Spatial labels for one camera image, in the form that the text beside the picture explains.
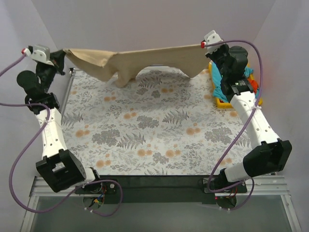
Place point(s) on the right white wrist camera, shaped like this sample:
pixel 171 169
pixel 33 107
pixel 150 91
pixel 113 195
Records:
pixel 209 40

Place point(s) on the beige t shirt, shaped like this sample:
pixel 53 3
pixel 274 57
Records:
pixel 102 65

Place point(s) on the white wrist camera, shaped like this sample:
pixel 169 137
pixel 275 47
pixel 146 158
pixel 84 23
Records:
pixel 209 40
pixel 38 53

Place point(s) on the yellow plastic bin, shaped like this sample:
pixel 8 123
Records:
pixel 247 100

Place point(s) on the orange t shirt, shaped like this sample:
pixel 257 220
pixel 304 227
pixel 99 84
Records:
pixel 254 85

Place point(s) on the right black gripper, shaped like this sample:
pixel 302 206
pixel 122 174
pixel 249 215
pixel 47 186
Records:
pixel 215 55

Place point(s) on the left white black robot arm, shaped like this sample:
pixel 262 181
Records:
pixel 59 167

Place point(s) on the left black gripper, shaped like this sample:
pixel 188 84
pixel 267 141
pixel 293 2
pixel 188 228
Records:
pixel 56 61

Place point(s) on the floral patterned table mat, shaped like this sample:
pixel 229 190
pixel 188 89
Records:
pixel 161 123

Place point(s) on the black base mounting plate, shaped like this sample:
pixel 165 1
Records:
pixel 152 189

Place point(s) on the turquoise t shirt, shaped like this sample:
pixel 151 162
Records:
pixel 216 80

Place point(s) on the aluminium frame rail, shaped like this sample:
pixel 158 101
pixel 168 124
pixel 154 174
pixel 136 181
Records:
pixel 265 185

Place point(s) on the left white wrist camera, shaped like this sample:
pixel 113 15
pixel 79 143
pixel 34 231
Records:
pixel 38 53

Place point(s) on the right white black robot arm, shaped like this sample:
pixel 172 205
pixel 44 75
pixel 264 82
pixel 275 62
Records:
pixel 269 152

